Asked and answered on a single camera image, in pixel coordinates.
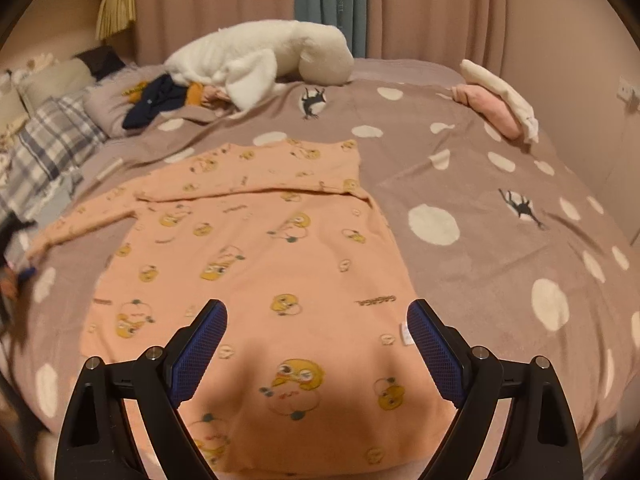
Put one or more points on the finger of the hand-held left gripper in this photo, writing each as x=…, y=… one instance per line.
x=26, y=273

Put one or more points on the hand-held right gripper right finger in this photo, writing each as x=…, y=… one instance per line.
x=435, y=355

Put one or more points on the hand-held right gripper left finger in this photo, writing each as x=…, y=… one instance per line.
x=197, y=355

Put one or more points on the orange duck print shirt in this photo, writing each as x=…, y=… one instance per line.
x=280, y=260

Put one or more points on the light blue ruffled cloth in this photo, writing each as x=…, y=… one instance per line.
x=30, y=200

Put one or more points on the lilac grey pillow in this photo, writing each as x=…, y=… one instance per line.
x=107, y=105

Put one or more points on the beige pillow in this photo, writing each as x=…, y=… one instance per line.
x=55, y=80

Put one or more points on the brown white dotted blanket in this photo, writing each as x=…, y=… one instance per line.
x=475, y=170

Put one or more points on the navy garment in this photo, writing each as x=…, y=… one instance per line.
x=150, y=105

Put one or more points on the dark cloth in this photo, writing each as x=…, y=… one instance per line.
x=102, y=60

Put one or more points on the mustard yellow garment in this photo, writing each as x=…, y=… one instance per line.
x=194, y=94

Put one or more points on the folded pink cloth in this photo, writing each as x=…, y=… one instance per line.
x=487, y=107

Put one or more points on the yellow fringe hanging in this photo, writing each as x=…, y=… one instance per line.
x=117, y=10

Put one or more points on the folded white cloth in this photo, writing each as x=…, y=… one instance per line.
x=492, y=82

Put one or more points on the pink curtain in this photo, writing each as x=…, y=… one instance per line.
x=450, y=5
x=200, y=0

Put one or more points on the white wall socket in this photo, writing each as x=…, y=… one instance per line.
x=629, y=89

